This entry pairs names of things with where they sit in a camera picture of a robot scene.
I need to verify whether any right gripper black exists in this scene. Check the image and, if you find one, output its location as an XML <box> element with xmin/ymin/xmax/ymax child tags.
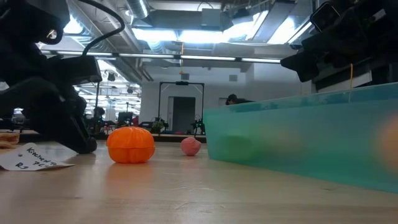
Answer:
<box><xmin>279</xmin><ymin>0</ymin><xmax>374</xmax><ymax>83</ymax></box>

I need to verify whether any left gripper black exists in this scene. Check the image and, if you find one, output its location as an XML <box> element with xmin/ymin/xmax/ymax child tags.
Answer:
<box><xmin>0</xmin><ymin>76</ymin><xmax>94</xmax><ymax>155</ymax></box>

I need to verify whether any smooth orange toy fruit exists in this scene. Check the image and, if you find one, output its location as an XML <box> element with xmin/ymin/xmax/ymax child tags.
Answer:
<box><xmin>374</xmin><ymin>114</ymin><xmax>398</xmax><ymax>170</ymax></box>

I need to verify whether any teal translucent tupperware container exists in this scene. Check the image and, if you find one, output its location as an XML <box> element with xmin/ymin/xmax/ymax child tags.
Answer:
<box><xmin>203</xmin><ymin>82</ymin><xmax>398</xmax><ymax>194</ymax></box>

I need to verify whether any white handwritten paper label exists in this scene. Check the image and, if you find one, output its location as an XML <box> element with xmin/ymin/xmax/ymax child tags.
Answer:
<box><xmin>0</xmin><ymin>142</ymin><xmax>75</xmax><ymax>172</ymax></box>

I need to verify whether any folded orange cloth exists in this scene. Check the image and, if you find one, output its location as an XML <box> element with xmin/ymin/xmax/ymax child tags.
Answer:
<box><xmin>0</xmin><ymin>132</ymin><xmax>20</xmax><ymax>149</ymax></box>

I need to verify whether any ribbed orange toy fruit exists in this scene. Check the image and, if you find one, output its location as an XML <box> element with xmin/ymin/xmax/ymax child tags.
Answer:
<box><xmin>106</xmin><ymin>126</ymin><xmax>155</xmax><ymax>164</ymax></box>

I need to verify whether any long ceiling light bar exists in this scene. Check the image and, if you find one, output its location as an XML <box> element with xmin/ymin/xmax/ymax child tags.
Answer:
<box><xmin>40</xmin><ymin>49</ymin><xmax>282</xmax><ymax>63</ymax></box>

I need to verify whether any grey double door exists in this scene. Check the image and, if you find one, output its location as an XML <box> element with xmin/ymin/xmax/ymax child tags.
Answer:
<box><xmin>167</xmin><ymin>96</ymin><xmax>197</xmax><ymax>134</ymax></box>

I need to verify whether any pink toy peach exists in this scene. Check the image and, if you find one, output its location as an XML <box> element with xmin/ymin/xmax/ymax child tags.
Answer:
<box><xmin>180</xmin><ymin>136</ymin><xmax>202</xmax><ymax>157</ymax></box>

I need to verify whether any black gantry frame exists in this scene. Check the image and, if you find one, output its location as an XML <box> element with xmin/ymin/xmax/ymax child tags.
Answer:
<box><xmin>157</xmin><ymin>81</ymin><xmax>205</xmax><ymax>138</ymax></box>
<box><xmin>94</xmin><ymin>81</ymin><xmax>101</xmax><ymax>125</ymax></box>

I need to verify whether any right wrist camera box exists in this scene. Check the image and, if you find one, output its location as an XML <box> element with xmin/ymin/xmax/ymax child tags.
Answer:
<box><xmin>310</xmin><ymin>2</ymin><xmax>341</xmax><ymax>32</ymax></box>

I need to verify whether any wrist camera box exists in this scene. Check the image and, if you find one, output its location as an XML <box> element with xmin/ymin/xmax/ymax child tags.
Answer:
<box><xmin>310</xmin><ymin>2</ymin><xmax>341</xmax><ymax>32</ymax></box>
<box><xmin>57</xmin><ymin>55</ymin><xmax>103</xmax><ymax>85</ymax></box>

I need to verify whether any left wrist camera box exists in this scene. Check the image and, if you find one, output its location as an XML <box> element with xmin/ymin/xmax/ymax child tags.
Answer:
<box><xmin>57</xmin><ymin>55</ymin><xmax>103</xmax><ymax>85</ymax></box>

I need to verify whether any black metal table frame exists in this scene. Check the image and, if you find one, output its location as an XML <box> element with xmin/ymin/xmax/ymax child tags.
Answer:
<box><xmin>93</xmin><ymin>132</ymin><xmax>208</xmax><ymax>144</ymax></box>

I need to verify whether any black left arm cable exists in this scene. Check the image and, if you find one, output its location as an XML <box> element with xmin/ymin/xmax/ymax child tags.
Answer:
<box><xmin>77</xmin><ymin>0</ymin><xmax>126</xmax><ymax>57</ymax></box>

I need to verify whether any silver ventilation duct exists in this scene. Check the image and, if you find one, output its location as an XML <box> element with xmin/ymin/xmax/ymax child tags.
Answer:
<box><xmin>126</xmin><ymin>0</ymin><xmax>150</xmax><ymax>19</ymax></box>

